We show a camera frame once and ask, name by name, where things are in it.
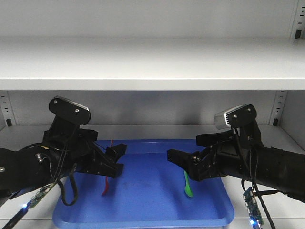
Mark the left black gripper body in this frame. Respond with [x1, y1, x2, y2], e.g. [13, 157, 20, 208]
[42, 114, 107, 176]

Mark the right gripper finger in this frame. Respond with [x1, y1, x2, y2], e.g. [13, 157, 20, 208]
[167, 149, 202, 174]
[196, 132, 237, 147]

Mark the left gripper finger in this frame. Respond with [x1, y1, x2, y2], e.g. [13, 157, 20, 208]
[105, 144, 126, 163]
[95, 143, 124, 178]

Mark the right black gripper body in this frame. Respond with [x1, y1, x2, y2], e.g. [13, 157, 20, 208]
[190, 121, 263, 181]

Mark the red plastic spoon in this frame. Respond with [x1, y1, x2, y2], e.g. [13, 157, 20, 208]
[102, 139, 114, 196]

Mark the green plastic spoon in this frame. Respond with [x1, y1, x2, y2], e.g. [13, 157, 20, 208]
[183, 170, 193, 198]

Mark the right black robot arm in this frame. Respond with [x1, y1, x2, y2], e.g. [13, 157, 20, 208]
[167, 121, 305, 202]

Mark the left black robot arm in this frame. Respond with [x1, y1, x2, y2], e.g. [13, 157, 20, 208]
[0, 117, 127, 205]

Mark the grey cabinet shelf upper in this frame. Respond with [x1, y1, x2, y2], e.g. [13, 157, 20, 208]
[0, 37, 305, 91]

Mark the blue plastic tray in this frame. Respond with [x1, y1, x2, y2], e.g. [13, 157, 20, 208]
[52, 139, 234, 229]

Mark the left green circuit board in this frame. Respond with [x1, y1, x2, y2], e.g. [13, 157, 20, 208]
[22, 183, 57, 209]

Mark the green circuit board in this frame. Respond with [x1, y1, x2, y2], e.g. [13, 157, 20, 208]
[22, 183, 57, 209]
[243, 187, 264, 229]

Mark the right green circuit board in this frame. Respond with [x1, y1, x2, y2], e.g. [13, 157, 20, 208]
[243, 187, 264, 229]

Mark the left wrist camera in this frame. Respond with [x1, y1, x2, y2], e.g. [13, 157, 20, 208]
[49, 96, 91, 125]

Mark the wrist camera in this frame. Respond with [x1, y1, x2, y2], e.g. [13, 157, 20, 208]
[214, 104, 257, 130]
[49, 96, 91, 125]

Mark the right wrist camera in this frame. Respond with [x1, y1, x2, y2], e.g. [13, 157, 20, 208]
[214, 104, 257, 130]

